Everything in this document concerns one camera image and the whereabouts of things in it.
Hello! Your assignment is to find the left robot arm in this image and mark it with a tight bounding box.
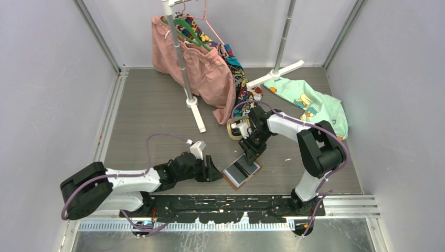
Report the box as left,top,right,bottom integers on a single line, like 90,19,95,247
60,152,223,221

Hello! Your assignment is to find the brown leather card holder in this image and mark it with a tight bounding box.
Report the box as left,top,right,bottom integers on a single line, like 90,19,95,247
222,154,262,191

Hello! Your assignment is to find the purple cable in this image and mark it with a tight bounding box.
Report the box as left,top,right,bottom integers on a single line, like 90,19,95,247
231,100,351,238
61,132,193,237

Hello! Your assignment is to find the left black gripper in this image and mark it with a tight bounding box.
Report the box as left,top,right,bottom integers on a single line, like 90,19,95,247
176,155,223,182

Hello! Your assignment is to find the colourful comic print garment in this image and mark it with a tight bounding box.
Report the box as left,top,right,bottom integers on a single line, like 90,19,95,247
175,12,263,117

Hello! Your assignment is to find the white clothes rack left post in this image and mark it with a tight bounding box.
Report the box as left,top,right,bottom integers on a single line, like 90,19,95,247
161,0,206,133

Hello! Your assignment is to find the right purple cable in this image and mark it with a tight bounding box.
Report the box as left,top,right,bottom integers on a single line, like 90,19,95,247
231,100,351,238

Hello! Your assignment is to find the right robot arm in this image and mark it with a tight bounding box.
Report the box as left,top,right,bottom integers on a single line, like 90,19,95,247
237,107,350,216

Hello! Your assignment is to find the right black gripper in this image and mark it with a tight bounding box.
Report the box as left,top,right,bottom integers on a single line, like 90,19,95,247
238,130,273,166

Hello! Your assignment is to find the pink wire hanger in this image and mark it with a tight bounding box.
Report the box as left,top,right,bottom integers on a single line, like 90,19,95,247
189,0,226,45

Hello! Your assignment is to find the beige oval card tray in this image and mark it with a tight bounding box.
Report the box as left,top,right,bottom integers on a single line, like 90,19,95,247
226,116,250,141

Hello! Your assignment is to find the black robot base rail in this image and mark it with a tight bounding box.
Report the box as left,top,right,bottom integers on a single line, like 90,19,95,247
124,195,325,224

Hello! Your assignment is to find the mint cartoon print cloth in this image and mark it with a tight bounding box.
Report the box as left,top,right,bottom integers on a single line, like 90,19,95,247
263,78,348,141

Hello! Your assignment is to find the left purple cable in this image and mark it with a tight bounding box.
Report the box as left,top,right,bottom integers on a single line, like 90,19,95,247
61,132,193,237

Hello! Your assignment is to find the green clothes hanger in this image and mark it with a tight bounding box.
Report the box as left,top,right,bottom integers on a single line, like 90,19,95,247
173,18,211,51

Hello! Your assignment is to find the white clothes rack post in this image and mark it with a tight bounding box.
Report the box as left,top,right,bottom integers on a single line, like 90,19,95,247
161,0,206,133
246,0,304,89

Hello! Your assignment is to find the pink skirt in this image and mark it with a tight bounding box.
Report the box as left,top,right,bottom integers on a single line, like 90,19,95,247
152,16,236,124

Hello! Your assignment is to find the white clothes rack right post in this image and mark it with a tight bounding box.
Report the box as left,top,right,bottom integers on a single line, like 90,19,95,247
246,0,304,89

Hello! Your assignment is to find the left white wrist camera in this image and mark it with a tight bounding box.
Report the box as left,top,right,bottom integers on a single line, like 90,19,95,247
189,141,206,160

